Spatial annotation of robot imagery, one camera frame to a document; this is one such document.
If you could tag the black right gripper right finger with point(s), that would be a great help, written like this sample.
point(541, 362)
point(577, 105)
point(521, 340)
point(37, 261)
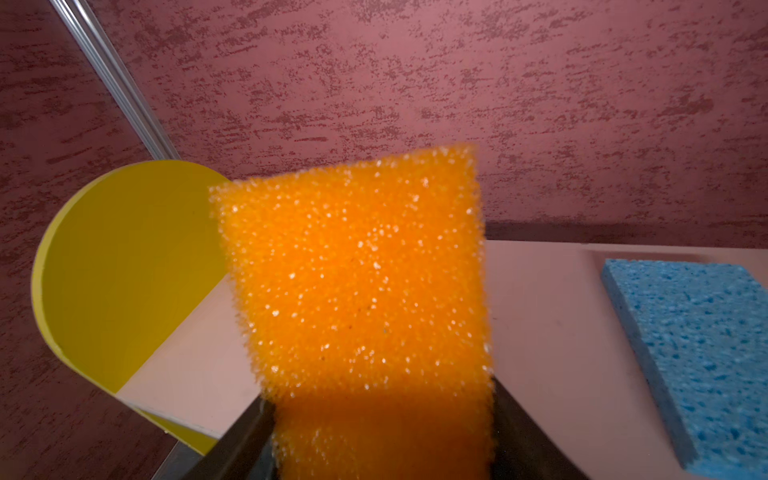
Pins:
point(523, 450)

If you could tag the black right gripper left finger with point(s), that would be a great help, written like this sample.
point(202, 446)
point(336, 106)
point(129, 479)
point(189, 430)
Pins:
point(237, 452)

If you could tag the orange scourer yellow sponge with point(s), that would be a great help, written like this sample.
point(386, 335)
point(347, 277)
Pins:
point(360, 293)

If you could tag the blue sponge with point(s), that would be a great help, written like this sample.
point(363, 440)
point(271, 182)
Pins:
point(699, 334)

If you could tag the yellow shelf with coloured boards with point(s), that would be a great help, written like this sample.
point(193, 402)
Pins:
point(129, 290)

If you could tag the aluminium corner profile left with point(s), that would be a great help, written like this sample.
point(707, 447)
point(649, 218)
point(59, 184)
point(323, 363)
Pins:
point(82, 23)

